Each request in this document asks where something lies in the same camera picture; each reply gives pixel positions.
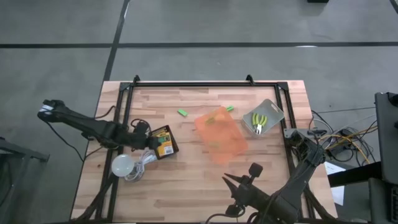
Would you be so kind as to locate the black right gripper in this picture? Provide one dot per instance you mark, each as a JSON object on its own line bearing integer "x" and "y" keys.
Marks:
{"x": 252, "y": 196}

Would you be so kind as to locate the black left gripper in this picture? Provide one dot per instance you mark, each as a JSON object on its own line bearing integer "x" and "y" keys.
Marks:
{"x": 143, "y": 140}

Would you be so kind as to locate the white paper sheet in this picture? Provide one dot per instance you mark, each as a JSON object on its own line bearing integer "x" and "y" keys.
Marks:
{"x": 337, "y": 193}

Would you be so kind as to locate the black floor object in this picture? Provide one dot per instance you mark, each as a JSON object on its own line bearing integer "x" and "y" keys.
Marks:
{"x": 317, "y": 1}

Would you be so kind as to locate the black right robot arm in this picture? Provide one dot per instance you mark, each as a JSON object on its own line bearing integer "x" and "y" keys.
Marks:
{"x": 298, "y": 180}

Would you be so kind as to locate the grey plastic bin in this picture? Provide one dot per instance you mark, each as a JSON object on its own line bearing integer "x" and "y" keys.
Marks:
{"x": 272, "y": 109}

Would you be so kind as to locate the black slotted plastic basket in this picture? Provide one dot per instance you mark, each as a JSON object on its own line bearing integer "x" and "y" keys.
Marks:
{"x": 176, "y": 149}

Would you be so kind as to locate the orange translucent plastic bin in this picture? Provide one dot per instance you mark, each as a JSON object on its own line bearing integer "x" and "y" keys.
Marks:
{"x": 224, "y": 140}

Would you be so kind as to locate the black metal frame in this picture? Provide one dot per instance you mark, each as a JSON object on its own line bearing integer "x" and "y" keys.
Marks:
{"x": 202, "y": 84}

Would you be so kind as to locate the grey metal bench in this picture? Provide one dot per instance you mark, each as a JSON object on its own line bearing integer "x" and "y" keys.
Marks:
{"x": 18, "y": 152}

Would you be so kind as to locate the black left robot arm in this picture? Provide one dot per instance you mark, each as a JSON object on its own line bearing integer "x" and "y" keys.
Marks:
{"x": 93, "y": 129}

